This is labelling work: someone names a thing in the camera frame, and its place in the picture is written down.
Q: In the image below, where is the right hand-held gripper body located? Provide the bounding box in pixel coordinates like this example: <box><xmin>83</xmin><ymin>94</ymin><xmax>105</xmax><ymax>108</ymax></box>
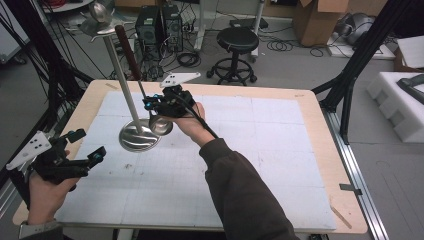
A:
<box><xmin>155</xmin><ymin>72</ymin><xmax>202</xmax><ymax>119</ymax></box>

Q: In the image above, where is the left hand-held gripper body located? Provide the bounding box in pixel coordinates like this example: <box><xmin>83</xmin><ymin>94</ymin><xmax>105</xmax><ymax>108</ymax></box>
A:
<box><xmin>5</xmin><ymin>130</ymin><xmax>91</xmax><ymax>186</ymax></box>

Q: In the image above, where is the steel utensil stand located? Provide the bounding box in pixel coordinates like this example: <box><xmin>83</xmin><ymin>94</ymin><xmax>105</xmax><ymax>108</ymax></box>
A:
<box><xmin>79</xmin><ymin>0</ymin><xmax>163</xmax><ymax>154</ymax></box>

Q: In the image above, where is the steel ladle with dark handle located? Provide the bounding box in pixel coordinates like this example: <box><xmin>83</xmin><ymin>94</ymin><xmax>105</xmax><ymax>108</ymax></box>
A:
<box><xmin>114</xmin><ymin>24</ymin><xmax>175</xmax><ymax>137</ymax></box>

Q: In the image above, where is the person's right hand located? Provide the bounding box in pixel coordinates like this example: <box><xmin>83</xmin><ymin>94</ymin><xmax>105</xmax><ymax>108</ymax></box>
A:
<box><xmin>164</xmin><ymin>101</ymin><xmax>218</xmax><ymax>148</ymax></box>

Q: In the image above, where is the person's left hand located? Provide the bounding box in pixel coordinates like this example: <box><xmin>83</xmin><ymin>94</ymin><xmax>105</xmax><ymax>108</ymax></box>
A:
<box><xmin>27</xmin><ymin>172</ymin><xmax>81</xmax><ymax>225</ymax></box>

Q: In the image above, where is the grey wristwatch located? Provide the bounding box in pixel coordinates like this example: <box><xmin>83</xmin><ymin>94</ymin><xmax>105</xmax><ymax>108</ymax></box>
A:
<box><xmin>18</xmin><ymin>219</ymin><xmax>63</xmax><ymax>240</ymax></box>

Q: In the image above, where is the black computer tower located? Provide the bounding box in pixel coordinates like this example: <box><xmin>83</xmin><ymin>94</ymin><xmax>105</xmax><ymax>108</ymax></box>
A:
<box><xmin>161</xmin><ymin>4</ymin><xmax>184</xmax><ymax>53</ymax></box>
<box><xmin>134</xmin><ymin>5</ymin><xmax>162</xmax><ymax>48</ymax></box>

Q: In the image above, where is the black round stool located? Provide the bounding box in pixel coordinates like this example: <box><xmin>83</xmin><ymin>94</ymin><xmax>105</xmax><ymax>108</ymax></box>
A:
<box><xmin>206</xmin><ymin>27</ymin><xmax>260</xmax><ymax>87</ymax></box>

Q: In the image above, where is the white grid mat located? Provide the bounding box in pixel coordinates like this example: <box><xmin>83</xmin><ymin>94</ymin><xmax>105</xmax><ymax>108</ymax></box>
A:
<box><xmin>54</xmin><ymin>90</ymin><xmax>338</xmax><ymax>232</ymax></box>

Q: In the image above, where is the black flat device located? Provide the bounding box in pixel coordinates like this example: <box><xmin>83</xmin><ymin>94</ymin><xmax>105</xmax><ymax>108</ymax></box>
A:
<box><xmin>229</xmin><ymin>17</ymin><xmax>270</xmax><ymax>31</ymax></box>

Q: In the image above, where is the open cardboard box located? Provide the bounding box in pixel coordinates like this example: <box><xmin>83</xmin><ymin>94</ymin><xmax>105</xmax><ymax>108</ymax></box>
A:
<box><xmin>293</xmin><ymin>0</ymin><xmax>351</xmax><ymax>48</ymax></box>

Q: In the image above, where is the dark tape strip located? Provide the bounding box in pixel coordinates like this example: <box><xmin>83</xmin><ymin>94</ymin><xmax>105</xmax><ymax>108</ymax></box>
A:
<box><xmin>339</xmin><ymin>183</ymin><xmax>363</xmax><ymax>196</ymax></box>

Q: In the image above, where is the white flat board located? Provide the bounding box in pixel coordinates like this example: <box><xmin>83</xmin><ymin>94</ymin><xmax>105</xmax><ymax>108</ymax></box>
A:
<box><xmin>326</xmin><ymin>32</ymin><xmax>396</xmax><ymax>61</ymax></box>

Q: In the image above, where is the grey round appliance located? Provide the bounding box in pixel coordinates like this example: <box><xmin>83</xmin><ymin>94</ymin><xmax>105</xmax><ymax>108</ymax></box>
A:
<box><xmin>334</xmin><ymin>12</ymin><xmax>376</xmax><ymax>46</ymax></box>

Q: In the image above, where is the tan tape strip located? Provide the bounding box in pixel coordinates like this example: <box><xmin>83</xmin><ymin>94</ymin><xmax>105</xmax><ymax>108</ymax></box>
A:
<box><xmin>329</xmin><ymin>204</ymin><xmax>353</xmax><ymax>230</ymax></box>

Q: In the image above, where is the white foam block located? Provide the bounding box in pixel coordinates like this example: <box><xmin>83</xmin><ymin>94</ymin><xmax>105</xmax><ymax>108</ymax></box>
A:
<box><xmin>366</xmin><ymin>71</ymin><xmax>424</xmax><ymax>144</ymax></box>

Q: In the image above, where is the low cardboard box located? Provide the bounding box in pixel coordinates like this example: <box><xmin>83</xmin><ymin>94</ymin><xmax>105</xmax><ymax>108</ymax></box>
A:
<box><xmin>393</xmin><ymin>46</ymin><xmax>424</xmax><ymax>74</ymax></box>

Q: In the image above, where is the dark grey tool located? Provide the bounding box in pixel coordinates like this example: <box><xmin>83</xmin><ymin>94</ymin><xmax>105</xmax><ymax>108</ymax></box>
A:
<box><xmin>396</xmin><ymin>73</ymin><xmax>424</xmax><ymax>106</ymax></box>

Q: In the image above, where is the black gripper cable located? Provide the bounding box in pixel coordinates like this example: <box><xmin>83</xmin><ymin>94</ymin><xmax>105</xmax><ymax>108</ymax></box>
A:
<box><xmin>178</xmin><ymin>92</ymin><xmax>220</xmax><ymax>140</ymax></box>

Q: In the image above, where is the large black cable coil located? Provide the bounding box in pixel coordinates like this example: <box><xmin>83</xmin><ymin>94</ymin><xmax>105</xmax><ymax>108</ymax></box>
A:
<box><xmin>176</xmin><ymin>51</ymin><xmax>202</xmax><ymax>69</ymax></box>

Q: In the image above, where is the black frame stand with cables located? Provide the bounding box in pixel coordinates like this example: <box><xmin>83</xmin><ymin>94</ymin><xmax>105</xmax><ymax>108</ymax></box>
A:
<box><xmin>0</xmin><ymin>0</ymin><xmax>95</xmax><ymax>201</ymax></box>

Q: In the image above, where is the black metal frame post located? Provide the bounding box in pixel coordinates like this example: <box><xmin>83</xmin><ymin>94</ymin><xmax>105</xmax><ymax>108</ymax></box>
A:
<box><xmin>311</xmin><ymin>0</ymin><xmax>414</xmax><ymax>145</ymax></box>

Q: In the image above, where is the aluminium rail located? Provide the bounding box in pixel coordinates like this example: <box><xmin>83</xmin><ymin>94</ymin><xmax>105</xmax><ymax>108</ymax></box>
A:
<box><xmin>321</xmin><ymin>109</ymin><xmax>390</xmax><ymax>240</ymax></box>

